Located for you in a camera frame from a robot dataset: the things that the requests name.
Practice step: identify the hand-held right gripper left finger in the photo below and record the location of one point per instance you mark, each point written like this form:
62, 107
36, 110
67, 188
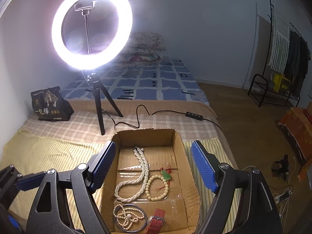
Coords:
104, 165

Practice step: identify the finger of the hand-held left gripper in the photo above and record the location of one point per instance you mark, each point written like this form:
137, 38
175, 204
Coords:
24, 184
11, 224

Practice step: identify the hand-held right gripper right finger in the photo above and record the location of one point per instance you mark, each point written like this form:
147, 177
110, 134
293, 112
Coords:
203, 168

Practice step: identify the cardboard box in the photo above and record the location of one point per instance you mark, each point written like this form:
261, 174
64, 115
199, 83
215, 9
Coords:
181, 192

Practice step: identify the blue metal bangle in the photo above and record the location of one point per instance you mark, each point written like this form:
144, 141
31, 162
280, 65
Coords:
145, 216

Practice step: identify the beige checked blanket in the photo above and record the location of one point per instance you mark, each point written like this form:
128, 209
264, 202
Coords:
80, 126

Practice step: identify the small black clamp stand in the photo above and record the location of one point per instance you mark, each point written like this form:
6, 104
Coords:
282, 165

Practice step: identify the black snack bag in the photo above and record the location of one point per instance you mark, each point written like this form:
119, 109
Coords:
48, 104

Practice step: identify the white power strip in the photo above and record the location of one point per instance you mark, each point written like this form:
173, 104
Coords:
282, 196

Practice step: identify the blue patterned bedsheet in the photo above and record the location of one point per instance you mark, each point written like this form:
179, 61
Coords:
168, 78

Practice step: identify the orange cloth covered furniture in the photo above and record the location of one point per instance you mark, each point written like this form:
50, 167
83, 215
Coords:
297, 126

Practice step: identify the black clothes rack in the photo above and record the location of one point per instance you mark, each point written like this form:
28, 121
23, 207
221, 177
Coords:
256, 78

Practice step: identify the yellow box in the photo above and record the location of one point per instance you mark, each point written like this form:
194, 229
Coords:
281, 82

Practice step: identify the folded floral quilts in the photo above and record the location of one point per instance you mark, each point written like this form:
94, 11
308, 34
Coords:
146, 43

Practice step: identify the dark hanging clothes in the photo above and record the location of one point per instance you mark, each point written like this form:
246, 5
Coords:
296, 61

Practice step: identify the white striped towel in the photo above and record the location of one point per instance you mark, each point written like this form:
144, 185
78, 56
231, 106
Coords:
280, 41

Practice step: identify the phone holder clip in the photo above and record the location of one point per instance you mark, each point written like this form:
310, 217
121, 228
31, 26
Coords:
85, 6

